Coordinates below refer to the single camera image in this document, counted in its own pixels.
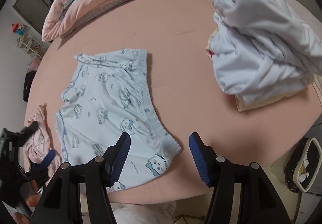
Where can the white garment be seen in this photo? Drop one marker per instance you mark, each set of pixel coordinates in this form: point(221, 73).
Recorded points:
point(264, 43)

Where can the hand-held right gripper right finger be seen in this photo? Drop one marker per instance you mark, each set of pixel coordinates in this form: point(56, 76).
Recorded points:
point(198, 161)

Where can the white shelf rack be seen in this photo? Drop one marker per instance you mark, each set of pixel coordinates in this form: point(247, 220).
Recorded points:
point(29, 46)

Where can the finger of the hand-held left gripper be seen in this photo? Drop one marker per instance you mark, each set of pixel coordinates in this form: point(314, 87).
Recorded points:
point(31, 129)
point(49, 157)

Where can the red and blue plush toy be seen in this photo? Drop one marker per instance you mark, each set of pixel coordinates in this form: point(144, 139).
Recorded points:
point(18, 28)

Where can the person's left hand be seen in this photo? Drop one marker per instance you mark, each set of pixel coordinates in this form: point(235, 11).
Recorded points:
point(32, 193)

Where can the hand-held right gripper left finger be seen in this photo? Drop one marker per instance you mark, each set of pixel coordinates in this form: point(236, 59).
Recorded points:
point(120, 161)

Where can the bed with pink sheet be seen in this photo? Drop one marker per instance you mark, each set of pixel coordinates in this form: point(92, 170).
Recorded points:
point(188, 63)

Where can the pink printed pajama garment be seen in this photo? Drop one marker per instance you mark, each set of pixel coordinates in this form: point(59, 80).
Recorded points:
point(40, 143)

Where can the grey door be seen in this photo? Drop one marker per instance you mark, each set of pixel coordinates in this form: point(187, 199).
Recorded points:
point(32, 5)

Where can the light blue printed shorts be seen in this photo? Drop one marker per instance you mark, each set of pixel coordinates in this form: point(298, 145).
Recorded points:
point(108, 103)

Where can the cream bin with black bag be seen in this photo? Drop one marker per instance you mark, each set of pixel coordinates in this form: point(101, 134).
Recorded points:
point(304, 163)

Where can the person's printed pajamas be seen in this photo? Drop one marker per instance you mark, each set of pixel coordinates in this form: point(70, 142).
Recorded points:
point(143, 214)

